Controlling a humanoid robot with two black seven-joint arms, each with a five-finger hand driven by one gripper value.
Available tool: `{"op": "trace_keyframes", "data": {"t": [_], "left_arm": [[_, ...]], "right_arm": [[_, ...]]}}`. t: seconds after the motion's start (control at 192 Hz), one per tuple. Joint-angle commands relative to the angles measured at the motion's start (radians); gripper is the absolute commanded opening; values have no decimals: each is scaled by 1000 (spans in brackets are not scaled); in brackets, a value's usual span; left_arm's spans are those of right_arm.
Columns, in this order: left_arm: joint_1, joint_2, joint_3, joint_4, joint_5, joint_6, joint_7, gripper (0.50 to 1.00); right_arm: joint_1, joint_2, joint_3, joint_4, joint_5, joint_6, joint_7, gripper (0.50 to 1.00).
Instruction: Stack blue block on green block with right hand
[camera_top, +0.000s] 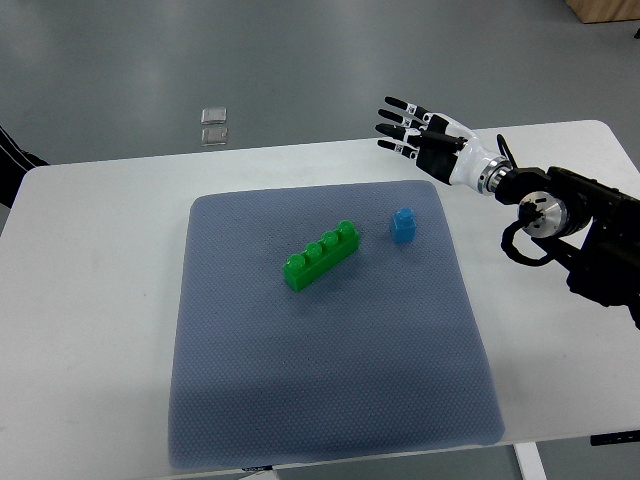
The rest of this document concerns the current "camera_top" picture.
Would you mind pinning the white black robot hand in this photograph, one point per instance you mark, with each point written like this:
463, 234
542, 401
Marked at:
440, 146

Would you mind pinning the blue toy block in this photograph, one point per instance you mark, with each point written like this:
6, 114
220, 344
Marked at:
403, 226

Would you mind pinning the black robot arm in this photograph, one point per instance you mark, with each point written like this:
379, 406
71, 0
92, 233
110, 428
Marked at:
590, 229

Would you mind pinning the green four-stud toy block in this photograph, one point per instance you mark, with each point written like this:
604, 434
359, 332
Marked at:
317, 258

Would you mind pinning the wooden furniture corner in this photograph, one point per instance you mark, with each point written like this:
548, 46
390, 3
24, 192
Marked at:
603, 11

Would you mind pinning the blue-grey mesh mat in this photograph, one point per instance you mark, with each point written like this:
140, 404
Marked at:
379, 355

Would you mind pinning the upper metal floor plate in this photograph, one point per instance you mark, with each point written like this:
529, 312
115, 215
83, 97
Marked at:
213, 115

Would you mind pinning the white table leg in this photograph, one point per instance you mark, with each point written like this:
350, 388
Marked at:
529, 461

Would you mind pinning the black table control panel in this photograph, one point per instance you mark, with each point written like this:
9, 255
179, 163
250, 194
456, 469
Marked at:
615, 438

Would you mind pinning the black striped clothing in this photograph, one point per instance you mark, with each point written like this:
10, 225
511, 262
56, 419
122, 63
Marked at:
15, 164

